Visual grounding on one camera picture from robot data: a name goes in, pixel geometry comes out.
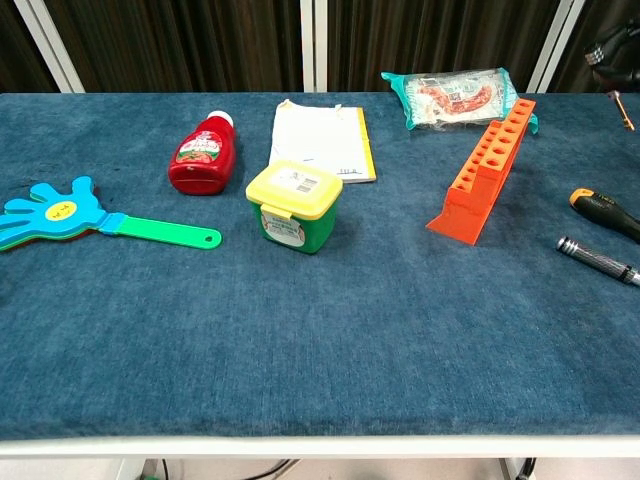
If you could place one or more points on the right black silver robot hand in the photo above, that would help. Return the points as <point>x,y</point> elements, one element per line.
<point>620,50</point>

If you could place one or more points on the orange test tube rack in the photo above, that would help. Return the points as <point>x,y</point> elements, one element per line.
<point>492,165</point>

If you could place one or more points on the dark pleated curtain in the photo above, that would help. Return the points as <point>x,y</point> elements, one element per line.
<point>570,75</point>
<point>15,50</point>
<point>425,35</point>
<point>175,45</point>

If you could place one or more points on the teal sausage packet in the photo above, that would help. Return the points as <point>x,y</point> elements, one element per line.
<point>450,100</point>

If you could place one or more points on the white notepad with yellow edge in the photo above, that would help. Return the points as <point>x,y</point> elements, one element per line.
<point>320,140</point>

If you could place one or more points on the yellow small box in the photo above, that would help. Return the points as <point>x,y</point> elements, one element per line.
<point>295,210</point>

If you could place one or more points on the blue table cloth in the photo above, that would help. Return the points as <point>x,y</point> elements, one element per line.
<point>320,325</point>

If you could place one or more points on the red ketchup bottle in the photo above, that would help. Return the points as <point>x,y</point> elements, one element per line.
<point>202,160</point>

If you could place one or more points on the blue green hand clapper toy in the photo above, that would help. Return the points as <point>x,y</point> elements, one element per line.
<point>60,212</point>

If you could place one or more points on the white frame post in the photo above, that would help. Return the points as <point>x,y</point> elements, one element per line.
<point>50,50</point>
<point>555,45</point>
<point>313,45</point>

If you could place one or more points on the white table frame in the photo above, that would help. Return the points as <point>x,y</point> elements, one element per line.
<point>320,446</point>

